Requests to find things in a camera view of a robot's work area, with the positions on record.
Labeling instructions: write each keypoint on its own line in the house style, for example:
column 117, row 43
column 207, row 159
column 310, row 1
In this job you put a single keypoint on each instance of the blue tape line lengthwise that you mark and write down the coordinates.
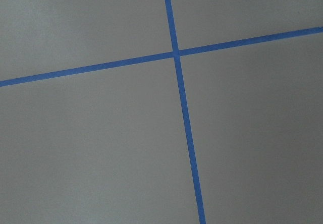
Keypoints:
column 185, row 112

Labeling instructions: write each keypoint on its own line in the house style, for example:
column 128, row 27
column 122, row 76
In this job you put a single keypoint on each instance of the blue tape line crosswise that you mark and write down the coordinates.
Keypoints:
column 161, row 56

